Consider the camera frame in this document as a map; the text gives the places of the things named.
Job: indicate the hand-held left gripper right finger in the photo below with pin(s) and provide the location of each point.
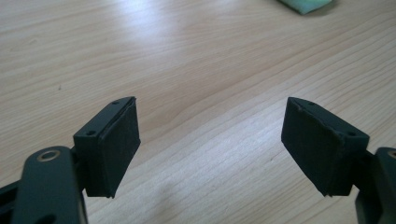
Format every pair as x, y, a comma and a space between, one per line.
320, 155

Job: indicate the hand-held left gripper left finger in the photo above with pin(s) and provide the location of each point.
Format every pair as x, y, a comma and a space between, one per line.
107, 155

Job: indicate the green microfiber towel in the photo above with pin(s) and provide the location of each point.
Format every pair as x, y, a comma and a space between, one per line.
306, 4

